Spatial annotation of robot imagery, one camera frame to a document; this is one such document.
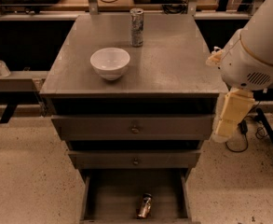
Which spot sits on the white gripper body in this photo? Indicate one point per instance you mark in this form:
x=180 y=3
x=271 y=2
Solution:
x=246 y=66

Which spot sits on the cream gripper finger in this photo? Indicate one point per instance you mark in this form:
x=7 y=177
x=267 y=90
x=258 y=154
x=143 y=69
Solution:
x=215 y=58
x=231 y=109

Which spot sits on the orange soda can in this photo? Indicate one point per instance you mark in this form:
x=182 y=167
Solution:
x=145 y=206

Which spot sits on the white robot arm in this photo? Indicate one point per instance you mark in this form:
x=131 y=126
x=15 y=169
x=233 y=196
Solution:
x=257 y=34

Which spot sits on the tall silver can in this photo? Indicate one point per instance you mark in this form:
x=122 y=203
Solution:
x=136 y=27

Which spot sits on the grey drawer cabinet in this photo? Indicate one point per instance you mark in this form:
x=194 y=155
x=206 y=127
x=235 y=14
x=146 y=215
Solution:
x=167 y=75

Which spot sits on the bottom open drawer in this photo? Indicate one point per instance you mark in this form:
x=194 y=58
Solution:
x=114 y=197

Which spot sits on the top grey drawer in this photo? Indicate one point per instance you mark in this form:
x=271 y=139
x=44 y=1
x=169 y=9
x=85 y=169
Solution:
x=113 y=127

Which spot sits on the grey drawer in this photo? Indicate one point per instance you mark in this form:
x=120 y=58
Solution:
x=113 y=127
x=140 y=159

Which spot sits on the middle grey drawer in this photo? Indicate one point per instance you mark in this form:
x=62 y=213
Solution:
x=140 y=159

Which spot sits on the white ceramic bowl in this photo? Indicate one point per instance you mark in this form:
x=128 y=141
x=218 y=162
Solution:
x=110 y=63

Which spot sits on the grey metal rail left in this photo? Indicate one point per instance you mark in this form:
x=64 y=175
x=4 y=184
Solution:
x=21 y=81

